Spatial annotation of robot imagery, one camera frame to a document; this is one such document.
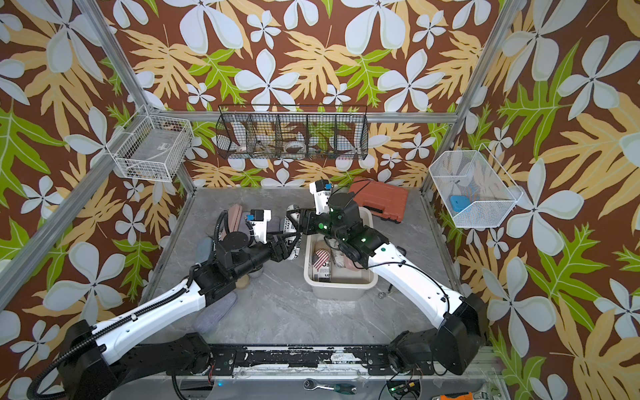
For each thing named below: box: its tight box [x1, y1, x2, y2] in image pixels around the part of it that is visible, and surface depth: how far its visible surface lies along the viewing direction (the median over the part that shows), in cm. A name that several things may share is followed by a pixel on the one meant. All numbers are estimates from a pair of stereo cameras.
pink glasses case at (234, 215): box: [220, 203, 243, 241], surface depth 103 cm
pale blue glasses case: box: [194, 236, 214, 264], surface depth 99 cm
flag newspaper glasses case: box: [283, 204, 303, 257], surface depth 70 cm
